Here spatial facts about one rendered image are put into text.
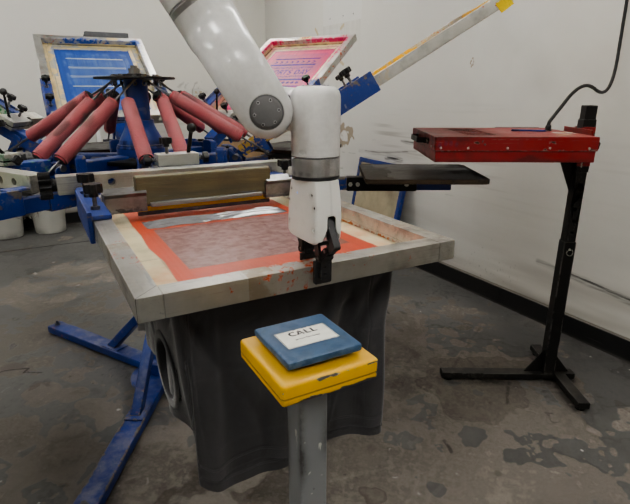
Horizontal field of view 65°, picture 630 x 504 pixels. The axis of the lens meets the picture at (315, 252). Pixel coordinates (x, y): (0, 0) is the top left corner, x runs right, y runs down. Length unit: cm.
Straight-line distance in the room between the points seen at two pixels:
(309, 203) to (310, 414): 31
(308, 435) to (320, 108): 45
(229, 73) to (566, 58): 240
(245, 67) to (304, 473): 53
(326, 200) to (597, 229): 221
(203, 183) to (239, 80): 67
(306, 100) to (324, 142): 6
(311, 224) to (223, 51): 27
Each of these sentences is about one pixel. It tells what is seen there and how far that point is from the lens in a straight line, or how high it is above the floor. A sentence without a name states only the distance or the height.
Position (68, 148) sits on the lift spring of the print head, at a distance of 187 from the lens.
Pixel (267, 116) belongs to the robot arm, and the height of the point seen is 123.
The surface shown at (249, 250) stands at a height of 96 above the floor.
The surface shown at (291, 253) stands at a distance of 98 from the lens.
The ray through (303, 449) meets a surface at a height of 82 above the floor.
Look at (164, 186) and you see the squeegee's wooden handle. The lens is 131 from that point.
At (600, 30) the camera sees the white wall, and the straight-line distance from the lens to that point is 286.
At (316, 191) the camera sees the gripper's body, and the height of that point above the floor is 112.
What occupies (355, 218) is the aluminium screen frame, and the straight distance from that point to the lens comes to 118.
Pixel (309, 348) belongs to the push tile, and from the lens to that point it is 60.
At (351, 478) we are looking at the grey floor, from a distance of 187.
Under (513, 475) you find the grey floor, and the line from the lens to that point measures 200.
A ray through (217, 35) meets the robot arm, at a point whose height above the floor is 133.
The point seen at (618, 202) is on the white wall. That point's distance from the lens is 277.
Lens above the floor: 126
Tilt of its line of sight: 18 degrees down
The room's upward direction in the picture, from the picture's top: straight up
